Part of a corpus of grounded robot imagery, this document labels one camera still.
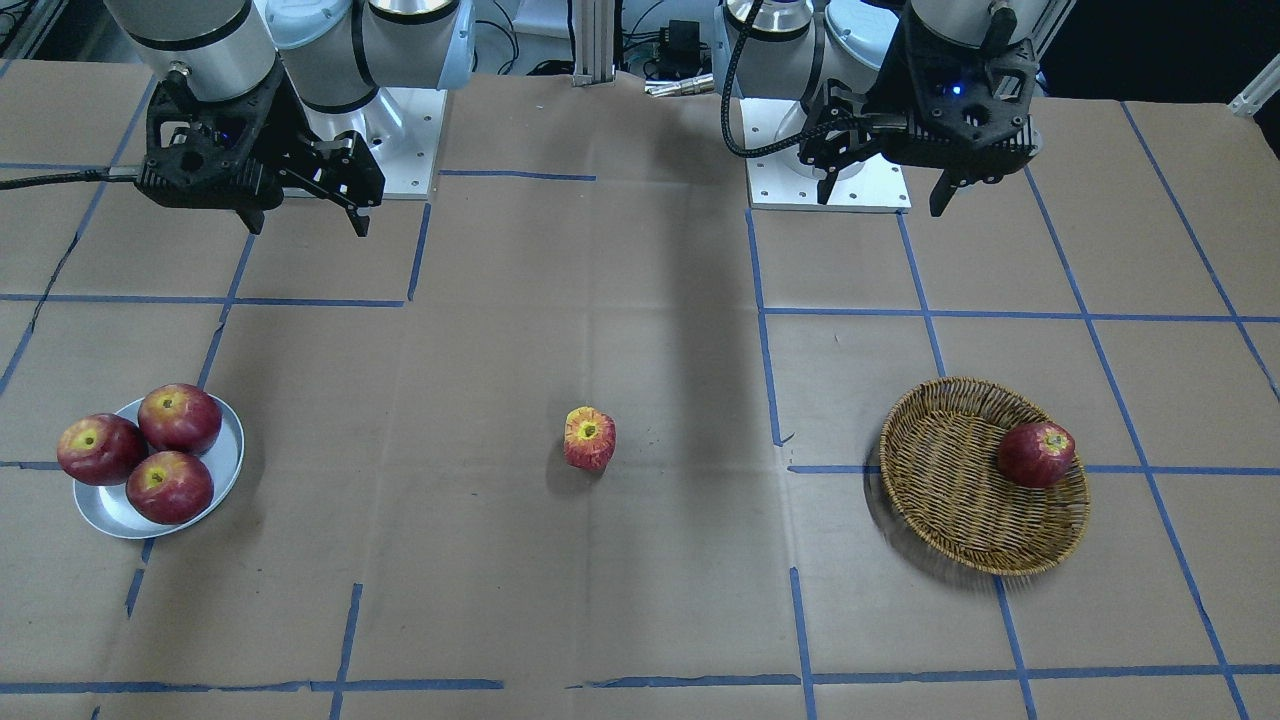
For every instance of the red apple on plate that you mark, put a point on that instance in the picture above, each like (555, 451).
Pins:
(101, 449)
(180, 417)
(170, 488)

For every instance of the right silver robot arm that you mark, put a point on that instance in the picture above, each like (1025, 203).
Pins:
(337, 54)

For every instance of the dark red apple in basket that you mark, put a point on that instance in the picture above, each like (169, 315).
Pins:
(1036, 455)

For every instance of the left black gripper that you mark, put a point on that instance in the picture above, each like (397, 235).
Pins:
(893, 97)

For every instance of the light blue plate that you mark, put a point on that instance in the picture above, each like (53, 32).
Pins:
(106, 509)

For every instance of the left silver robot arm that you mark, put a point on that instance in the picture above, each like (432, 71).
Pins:
(762, 57)

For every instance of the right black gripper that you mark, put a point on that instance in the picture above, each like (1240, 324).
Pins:
(287, 128)

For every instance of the red yellow striped apple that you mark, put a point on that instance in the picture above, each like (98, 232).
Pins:
(589, 439)

